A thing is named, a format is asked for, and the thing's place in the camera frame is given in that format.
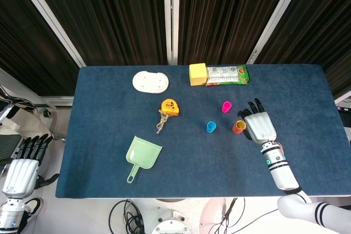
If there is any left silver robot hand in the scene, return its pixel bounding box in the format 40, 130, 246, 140
1, 134, 60, 199

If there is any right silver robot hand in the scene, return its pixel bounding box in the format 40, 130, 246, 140
237, 98, 277, 145

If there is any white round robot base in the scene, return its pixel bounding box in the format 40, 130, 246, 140
150, 209, 193, 234

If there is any orange plastic cup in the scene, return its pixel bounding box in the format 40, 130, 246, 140
232, 120, 247, 134

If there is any black and white sneaker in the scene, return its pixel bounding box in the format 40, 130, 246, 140
23, 197, 44, 222

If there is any green snack packet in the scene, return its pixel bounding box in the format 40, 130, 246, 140
205, 64, 250, 87

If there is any blue fabric table cover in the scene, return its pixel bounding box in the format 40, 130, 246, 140
55, 65, 347, 199

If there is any yellow sponge cube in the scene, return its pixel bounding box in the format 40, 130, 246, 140
189, 63, 208, 87

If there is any yellow tape measure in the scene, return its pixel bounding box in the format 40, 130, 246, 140
160, 99, 181, 117

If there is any pale pink robot torso shell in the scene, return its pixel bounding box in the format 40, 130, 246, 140
199, 197, 230, 234

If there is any white oval plastic base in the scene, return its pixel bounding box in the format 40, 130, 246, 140
132, 71, 170, 94

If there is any light green plastic dustpan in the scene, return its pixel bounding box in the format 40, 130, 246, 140
125, 135, 163, 184

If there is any dark brown curtain panel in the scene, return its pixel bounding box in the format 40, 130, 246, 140
26, 0, 168, 66
0, 0, 80, 96
178, 0, 298, 65
256, 0, 351, 99

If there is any thin dark cable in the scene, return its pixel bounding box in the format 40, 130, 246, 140
212, 197, 278, 234

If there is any braided beige rope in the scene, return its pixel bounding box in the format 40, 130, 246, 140
155, 110, 170, 136

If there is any white partition frame post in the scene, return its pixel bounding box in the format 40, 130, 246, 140
9, 0, 86, 67
163, 0, 180, 65
246, 0, 310, 65

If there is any black cable coil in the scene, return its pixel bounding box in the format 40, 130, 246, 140
109, 198, 146, 234

